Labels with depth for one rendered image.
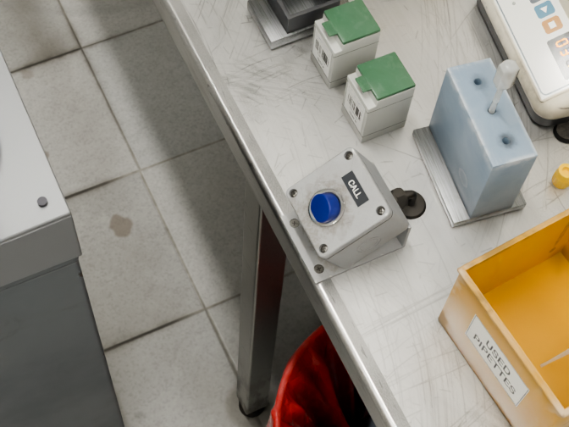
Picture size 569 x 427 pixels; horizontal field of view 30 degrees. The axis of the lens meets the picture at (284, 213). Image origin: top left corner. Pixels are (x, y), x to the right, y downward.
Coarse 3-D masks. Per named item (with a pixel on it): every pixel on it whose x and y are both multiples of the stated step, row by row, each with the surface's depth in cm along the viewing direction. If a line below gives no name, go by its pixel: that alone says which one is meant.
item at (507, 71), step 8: (504, 64) 82; (512, 64) 82; (496, 72) 83; (504, 72) 82; (512, 72) 82; (496, 80) 83; (504, 80) 82; (512, 80) 83; (496, 88) 84; (504, 88) 83
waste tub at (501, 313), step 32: (544, 224) 83; (480, 256) 81; (512, 256) 84; (544, 256) 90; (480, 288) 87; (512, 288) 90; (544, 288) 90; (448, 320) 87; (480, 320) 81; (512, 320) 89; (544, 320) 89; (480, 352) 84; (512, 352) 79; (544, 352) 88; (512, 384) 81; (544, 384) 76; (512, 416) 84; (544, 416) 79
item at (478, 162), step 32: (480, 64) 89; (448, 96) 90; (480, 96) 88; (448, 128) 92; (480, 128) 86; (512, 128) 87; (448, 160) 94; (480, 160) 87; (512, 160) 85; (448, 192) 94; (480, 192) 89; (512, 192) 91
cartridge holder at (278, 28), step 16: (256, 0) 102; (272, 0) 101; (288, 0) 102; (304, 0) 103; (320, 0) 103; (336, 0) 100; (256, 16) 102; (272, 16) 101; (288, 16) 99; (304, 16) 99; (320, 16) 101; (272, 32) 101; (288, 32) 101; (304, 32) 101; (272, 48) 101
